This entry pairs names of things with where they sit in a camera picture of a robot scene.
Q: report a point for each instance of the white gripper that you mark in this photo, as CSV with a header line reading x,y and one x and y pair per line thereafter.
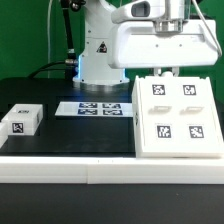
x,y
136,44

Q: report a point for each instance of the white cabinet body box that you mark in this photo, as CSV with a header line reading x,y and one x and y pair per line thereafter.
x,y
175,117

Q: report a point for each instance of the white cabinet top block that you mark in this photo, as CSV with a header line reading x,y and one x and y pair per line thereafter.
x,y
23,119

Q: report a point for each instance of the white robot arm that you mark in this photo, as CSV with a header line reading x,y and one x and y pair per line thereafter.
x,y
90,69

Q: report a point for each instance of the white base marker plate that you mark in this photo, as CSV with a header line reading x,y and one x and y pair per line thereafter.
x,y
95,109

